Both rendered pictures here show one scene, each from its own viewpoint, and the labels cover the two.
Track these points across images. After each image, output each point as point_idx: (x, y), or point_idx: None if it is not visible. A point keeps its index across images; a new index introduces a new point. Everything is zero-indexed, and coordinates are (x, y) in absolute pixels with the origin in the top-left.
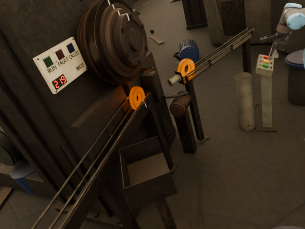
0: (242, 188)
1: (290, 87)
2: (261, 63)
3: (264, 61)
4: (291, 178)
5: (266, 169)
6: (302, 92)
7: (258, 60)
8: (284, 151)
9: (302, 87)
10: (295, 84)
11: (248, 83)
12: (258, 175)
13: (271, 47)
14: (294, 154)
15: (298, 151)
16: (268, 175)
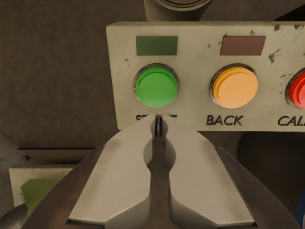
0: (1, 50)
1: (280, 137)
2: (185, 54)
3: (227, 76)
4: (41, 120)
5: (52, 85)
6: (254, 160)
7: (251, 26)
8: (98, 112)
9: (263, 166)
10: (274, 153)
11: (151, 9)
12: (36, 73)
13: (204, 213)
14: (93, 126)
15: (102, 133)
16: (39, 89)
